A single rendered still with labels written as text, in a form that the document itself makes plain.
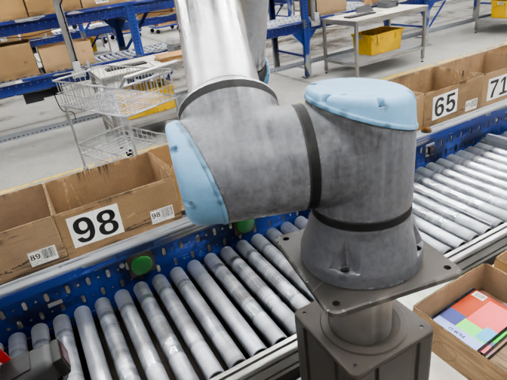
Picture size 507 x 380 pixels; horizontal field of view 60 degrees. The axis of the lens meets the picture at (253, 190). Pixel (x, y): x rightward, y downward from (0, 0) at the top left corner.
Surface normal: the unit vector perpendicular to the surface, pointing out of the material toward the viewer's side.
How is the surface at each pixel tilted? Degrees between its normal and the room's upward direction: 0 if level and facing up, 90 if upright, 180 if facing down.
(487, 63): 90
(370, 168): 88
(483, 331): 0
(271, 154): 63
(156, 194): 90
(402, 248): 69
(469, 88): 90
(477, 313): 0
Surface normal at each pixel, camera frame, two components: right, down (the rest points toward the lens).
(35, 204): 0.47, 0.36
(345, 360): -0.12, -0.88
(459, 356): -0.85, 0.35
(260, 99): 0.55, -0.44
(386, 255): 0.18, 0.08
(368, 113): -0.06, 0.37
